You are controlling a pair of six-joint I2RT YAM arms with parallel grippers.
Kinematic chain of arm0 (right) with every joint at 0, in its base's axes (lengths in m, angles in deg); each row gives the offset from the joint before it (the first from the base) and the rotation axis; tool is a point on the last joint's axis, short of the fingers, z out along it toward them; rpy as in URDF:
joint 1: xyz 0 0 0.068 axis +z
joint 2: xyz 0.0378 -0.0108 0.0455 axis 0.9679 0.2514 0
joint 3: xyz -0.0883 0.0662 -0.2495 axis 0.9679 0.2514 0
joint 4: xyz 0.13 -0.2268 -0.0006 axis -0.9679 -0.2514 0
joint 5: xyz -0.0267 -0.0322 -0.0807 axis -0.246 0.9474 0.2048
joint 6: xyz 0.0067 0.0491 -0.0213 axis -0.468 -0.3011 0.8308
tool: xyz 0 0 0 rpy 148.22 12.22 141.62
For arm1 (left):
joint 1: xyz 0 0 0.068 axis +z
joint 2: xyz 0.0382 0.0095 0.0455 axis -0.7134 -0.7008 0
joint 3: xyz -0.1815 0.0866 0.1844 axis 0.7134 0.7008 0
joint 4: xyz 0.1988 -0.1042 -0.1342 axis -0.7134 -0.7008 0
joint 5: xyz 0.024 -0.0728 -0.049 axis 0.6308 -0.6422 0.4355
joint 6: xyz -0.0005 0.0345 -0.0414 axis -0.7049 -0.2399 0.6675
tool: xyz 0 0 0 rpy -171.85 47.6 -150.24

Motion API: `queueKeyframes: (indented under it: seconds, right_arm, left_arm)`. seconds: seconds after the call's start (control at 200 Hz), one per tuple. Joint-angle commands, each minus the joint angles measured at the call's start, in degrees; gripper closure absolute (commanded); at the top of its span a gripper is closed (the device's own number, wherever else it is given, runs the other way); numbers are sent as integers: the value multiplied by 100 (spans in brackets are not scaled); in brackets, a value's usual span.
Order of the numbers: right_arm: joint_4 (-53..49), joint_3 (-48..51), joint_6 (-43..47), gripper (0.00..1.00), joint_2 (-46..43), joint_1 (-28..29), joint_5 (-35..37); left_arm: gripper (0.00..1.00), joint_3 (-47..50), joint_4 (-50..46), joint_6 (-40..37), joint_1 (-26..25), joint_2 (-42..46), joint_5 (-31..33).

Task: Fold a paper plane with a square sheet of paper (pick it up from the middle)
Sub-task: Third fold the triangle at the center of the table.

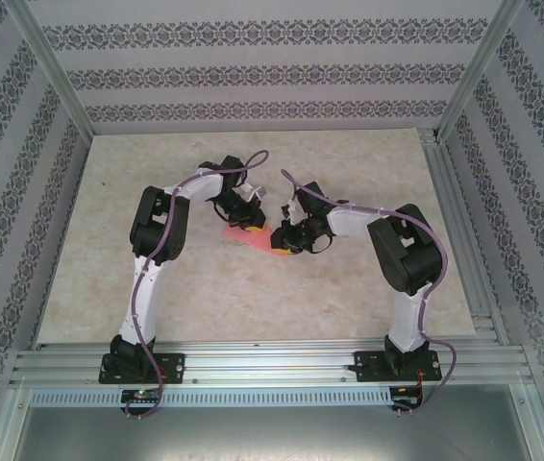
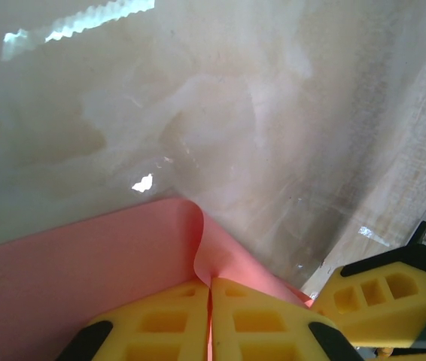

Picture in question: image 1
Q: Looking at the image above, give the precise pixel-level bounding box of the pink cloth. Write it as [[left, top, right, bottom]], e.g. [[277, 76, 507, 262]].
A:
[[221, 221, 278, 255]]

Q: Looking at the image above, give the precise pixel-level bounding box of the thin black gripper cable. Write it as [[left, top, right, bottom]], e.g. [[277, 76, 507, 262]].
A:
[[300, 230, 336, 255], [209, 197, 235, 226]]

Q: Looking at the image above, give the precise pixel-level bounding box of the grey metal sheet panel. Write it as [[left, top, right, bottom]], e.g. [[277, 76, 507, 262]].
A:
[[12, 405, 544, 461]]

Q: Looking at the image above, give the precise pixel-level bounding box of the thin black left gripper cable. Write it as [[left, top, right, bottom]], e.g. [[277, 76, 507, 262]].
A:
[[209, 197, 235, 226]]

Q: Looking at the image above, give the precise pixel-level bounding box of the long aluminium mounting rail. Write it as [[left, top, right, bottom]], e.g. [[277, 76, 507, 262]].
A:
[[10, 338, 535, 385]]

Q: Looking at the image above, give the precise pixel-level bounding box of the aluminium frame post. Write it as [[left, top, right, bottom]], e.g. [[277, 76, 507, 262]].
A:
[[2, 0, 96, 138], [434, 0, 528, 143]]

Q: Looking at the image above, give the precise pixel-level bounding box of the aluminium side rail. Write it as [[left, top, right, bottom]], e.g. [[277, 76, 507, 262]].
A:
[[418, 128, 511, 346]]

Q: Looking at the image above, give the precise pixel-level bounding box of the thin black right gripper cable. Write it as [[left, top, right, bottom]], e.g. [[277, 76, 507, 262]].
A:
[[300, 230, 336, 255]]

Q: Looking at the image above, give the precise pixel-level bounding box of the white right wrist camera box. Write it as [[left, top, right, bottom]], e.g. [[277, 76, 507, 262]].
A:
[[280, 201, 302, 226]]

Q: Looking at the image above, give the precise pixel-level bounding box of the slotted grey cable duct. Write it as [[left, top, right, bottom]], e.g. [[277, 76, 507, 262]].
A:
[[29, 386, 393, 407]]

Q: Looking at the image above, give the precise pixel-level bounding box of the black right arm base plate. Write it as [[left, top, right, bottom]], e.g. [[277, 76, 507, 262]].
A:
[[354, 350, 442, 383]]

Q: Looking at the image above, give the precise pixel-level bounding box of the aluminium frame beam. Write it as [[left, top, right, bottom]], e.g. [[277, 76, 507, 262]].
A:
[[511, 383, 544, 461], [0, 383, 33, 461]]

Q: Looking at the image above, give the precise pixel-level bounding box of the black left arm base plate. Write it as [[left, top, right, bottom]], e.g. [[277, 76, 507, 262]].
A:
[[99, 352, 186, 385]]

